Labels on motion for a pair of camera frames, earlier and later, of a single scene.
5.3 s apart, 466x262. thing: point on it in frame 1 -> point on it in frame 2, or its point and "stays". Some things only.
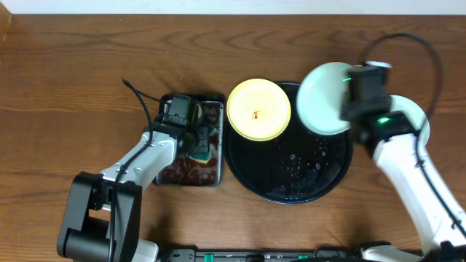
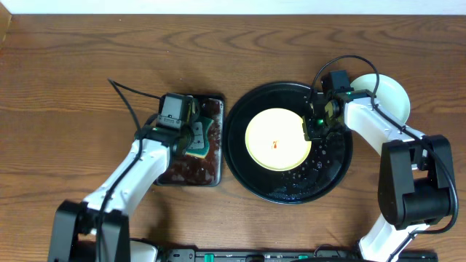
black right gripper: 344,110 -> 310,133
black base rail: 327,254 stays
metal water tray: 186,171 stays
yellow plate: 258,110 -> 275,139
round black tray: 298,166 stays
